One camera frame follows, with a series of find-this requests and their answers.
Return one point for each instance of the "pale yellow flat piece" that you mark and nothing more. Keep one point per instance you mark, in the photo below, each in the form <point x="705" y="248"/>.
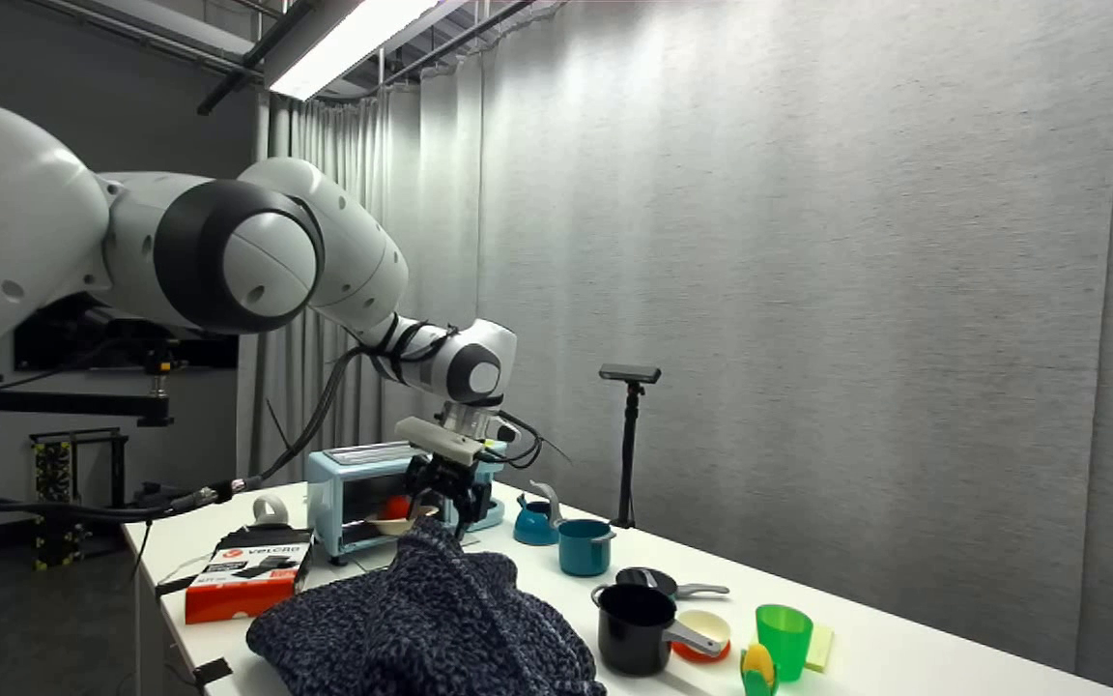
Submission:
<point x="819" y="649"/>

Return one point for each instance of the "black bar camera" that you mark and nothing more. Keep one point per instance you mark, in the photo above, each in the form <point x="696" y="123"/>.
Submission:
<point x="632" y="374"/>

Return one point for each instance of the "black camera stand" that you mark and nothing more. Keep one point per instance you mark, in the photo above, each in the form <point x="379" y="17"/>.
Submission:
<point x="632" y="449"/>

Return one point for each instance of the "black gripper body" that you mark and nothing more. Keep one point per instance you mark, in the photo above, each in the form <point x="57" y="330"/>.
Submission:
<point x="453" y="485"/>

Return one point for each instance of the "black tool on box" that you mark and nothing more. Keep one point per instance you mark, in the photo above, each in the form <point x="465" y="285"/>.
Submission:
<point x="260" y="535"/>

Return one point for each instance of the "dark wall monitor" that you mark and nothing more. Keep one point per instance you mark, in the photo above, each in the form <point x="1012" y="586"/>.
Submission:
<point x="77" y="347"/>

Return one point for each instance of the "dark blue knitted blanket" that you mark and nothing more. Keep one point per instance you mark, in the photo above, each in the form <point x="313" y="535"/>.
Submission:
<point x="426" y="623"/>

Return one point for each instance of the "metal equipment rack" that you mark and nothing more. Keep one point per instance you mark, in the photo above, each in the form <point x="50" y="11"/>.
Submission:
<point x="57" y="506"/>

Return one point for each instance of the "green plastic cup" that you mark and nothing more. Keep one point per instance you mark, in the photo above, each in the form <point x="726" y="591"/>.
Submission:
<point x="781" y="638"/>

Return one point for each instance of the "orange and white plate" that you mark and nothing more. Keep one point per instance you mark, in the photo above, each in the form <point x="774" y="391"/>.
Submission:
<point x="708" y="638"/>

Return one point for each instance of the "teal toy pot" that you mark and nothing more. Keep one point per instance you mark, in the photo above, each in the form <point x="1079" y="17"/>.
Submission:
<point x="583" y="552"/>

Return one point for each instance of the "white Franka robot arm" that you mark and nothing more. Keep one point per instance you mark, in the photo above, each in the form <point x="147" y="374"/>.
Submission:
<point x="131" y="247"/>

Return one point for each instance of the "light blue toy oven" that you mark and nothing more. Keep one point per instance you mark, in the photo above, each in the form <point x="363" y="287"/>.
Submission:
<point x="337" y="497"/>

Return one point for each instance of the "teal toy kettle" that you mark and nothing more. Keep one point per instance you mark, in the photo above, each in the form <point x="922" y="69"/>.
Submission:
<point x="529" y="521"/>

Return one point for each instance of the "white roll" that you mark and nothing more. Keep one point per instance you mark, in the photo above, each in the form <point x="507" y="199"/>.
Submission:
<point x="270" y="511"/>

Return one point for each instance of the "grey curtain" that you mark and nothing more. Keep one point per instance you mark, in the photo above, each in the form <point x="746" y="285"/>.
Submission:
<point x="840" y="285"/>

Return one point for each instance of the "yellow toy corn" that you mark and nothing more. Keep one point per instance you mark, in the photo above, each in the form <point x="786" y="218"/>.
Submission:
<point x="755" y="672"/>

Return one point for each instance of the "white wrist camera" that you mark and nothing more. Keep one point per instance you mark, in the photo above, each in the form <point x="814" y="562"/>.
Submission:
<point x="439" y="439"/>

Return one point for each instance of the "black pot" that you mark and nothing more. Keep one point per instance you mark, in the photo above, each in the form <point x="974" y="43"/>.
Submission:
<point x="635" y="635"/>

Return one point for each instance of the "ceiling light fixture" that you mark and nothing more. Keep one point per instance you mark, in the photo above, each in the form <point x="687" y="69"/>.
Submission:
<point x="349" y="43"/>

